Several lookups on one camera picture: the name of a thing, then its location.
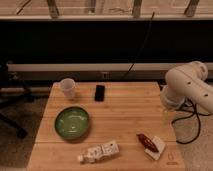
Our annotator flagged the black eraser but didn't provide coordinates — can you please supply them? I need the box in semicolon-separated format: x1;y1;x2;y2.
95;85;105;102

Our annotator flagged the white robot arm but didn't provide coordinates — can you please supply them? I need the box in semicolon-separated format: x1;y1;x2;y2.
160;61;213;114

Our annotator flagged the white plastic bottle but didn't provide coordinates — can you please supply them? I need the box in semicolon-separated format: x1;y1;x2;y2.
77;140;119;163

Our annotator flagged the green bowl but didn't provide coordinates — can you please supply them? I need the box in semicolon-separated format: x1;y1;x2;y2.
54;106;90;140

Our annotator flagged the white plastic cup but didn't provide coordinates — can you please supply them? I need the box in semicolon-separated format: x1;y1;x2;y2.
59;78;75;99

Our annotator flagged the black office chair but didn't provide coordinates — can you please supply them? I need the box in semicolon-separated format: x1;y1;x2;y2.
0;62;34;139

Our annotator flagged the black floor cable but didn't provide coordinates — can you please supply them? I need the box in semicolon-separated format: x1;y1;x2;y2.
171;101;213;145

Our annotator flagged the black hanging cable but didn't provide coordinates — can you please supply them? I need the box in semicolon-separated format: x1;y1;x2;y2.
119;11;156;82

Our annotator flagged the white baseboard rail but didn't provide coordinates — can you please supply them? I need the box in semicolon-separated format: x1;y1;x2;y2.
7;62;213;82

